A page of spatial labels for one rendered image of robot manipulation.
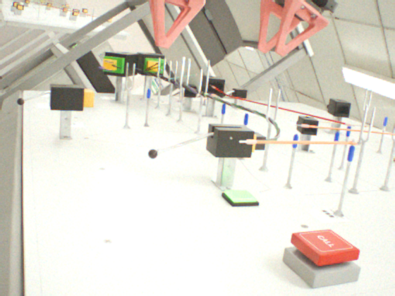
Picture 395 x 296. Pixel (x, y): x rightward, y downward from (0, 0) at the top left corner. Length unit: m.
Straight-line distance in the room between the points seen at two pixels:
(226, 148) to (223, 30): 1.12
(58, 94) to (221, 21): 0.98
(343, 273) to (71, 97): 0.58
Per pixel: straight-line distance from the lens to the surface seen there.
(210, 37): 1.69
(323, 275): 0.44
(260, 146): 0.66
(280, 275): 0.45
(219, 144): 0.62
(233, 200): 0.60
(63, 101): 0.85
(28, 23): 3.66
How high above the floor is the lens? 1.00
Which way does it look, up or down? 8 degrees up
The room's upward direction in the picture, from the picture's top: 55 degrees clockwise
